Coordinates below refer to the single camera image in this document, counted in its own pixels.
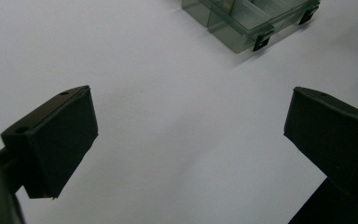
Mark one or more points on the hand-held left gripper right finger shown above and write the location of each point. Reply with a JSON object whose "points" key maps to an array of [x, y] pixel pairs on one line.
{"points": [[332, 137]]}

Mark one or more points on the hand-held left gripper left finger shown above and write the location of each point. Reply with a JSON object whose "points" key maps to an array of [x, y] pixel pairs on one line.
{"points": [[57, 141]]}

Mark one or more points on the clear plastic compartment box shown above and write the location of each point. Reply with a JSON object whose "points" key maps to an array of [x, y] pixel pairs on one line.
{"points": [[245, 21]]}

